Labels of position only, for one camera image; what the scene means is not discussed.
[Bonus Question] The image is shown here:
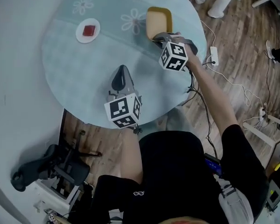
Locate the white table frame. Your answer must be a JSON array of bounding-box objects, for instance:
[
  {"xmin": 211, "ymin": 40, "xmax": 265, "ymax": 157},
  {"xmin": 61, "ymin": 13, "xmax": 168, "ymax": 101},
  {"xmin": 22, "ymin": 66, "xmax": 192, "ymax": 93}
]
[{"xmin": 242, "ymin": 114, "xmax": 280, "ymax": 154}]

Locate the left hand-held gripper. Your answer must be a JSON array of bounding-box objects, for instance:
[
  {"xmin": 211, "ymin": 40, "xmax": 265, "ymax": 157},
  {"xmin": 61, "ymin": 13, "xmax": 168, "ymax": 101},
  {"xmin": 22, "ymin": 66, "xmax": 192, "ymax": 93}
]
[{"xmin": 104, "ymin": 65, "xmax": 144, "ymax": 129}]

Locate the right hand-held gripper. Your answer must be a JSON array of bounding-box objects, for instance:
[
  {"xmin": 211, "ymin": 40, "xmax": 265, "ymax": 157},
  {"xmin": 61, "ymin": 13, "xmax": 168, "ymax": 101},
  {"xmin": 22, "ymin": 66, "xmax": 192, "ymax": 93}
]
[{"xmin": 152, "ymin": 31, "xmax": 199, "ymax": 72}]

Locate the person's right forearm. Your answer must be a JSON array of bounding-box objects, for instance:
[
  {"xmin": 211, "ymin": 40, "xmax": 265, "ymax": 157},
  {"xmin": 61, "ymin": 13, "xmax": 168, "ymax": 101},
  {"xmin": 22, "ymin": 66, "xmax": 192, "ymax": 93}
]
[{"xmin": 185, "ymin": 54, "xmax": 239, "ymax": 135}]

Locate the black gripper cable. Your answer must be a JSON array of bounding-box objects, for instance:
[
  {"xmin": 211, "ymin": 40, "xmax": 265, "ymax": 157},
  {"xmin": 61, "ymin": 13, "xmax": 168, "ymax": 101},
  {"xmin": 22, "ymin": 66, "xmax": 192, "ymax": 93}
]
[{"xmin": 183, "ymin": 67, "xmax": 219, "ymax": 160}]

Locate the white round plate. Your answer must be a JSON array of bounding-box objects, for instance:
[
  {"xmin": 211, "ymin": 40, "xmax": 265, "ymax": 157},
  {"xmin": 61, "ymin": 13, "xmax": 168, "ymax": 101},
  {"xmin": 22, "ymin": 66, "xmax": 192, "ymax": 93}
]
[{"xmin": 75, "ymin": 18, "xmax": 101, "ymax": 44}]

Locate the black device with blue screen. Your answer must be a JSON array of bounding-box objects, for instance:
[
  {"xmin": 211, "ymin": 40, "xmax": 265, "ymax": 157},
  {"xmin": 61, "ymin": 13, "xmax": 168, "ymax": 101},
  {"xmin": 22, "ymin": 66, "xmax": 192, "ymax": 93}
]
[{"xmin": 203, "ymin": 153, "xmax": 224, "ymax": 177}]

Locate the red square block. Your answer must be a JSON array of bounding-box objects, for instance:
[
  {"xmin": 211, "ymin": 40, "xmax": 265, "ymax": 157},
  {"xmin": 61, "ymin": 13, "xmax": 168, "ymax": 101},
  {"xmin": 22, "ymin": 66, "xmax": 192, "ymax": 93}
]
[{"xmin": 82, "ymin": 25, "xmax": 97, "ymax": 36}]

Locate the person's left forearm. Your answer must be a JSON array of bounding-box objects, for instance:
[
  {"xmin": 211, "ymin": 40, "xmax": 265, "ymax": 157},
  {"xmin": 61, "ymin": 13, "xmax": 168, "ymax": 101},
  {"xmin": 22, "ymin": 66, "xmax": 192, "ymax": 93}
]
[{"xmin": 119, "ymin": 132, "xmax": 144, "ymax": 184}]

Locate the white cable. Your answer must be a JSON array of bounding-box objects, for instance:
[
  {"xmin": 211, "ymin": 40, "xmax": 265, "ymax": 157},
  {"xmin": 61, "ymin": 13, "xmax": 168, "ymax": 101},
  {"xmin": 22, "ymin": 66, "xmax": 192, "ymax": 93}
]
[{"xmin": 199, "ymin": 20, "xmax": 268, "ymax": 107}]

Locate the yellow container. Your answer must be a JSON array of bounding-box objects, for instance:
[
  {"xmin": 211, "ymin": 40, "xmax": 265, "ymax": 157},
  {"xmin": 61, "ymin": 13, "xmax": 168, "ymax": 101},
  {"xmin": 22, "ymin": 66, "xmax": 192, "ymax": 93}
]
[{"xmin": 145, "ymin": 6, "xmax": 174, "ymax": 41}]

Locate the round light blue table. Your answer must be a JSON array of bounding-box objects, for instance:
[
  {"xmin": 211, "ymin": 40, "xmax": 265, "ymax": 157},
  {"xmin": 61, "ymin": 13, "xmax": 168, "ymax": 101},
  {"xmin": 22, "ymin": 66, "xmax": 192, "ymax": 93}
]
[{"xmin": 41, "ymin": 0, "xmax": 208, "ymax": 129}]

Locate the dark grey office chair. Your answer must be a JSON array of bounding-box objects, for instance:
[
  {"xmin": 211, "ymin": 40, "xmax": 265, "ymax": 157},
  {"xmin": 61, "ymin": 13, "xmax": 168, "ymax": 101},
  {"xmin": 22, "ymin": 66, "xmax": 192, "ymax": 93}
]
[{"xmin": 10, "ymin": 131, "xmax": 103, "ymax": 197}]

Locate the person's black clothing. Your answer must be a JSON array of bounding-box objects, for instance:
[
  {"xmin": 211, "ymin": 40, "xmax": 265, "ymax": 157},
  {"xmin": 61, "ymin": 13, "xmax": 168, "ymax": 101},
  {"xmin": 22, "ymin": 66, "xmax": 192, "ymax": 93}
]
[{"xmin": 90, "ymin": 123, "xmax": 270, "ymax": 224}]

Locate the grey bag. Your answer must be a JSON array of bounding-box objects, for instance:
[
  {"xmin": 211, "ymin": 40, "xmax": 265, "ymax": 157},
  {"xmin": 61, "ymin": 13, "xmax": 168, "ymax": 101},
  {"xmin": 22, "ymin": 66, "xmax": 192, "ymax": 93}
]
[{"xmin": 216, "ymin": 179, "xmax": 256, "ymax": 224}]

